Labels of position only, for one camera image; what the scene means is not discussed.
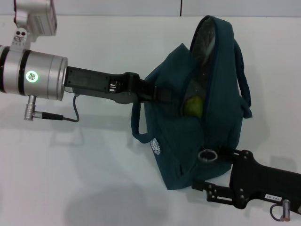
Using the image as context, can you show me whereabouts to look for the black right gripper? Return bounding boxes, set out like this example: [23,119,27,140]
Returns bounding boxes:
[191,147,301,210]

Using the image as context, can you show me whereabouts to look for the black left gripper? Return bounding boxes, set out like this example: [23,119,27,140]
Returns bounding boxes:
[64,66,171,104]

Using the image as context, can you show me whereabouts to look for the metal zipper pull ring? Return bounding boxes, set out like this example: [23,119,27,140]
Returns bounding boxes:
[198,148,218,163]

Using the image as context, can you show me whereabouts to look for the green cucumber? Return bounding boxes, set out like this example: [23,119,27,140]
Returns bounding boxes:
[183,96,204,118]

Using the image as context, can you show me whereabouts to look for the teal insulated lunch bag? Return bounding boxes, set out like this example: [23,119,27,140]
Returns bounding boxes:
[131,15,253,191]

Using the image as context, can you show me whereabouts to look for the grey right gripper cable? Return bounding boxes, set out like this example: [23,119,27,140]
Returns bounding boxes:
[269,199,301,223]

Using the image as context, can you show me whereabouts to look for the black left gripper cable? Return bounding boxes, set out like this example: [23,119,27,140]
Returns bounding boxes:
[23,94,80,123]

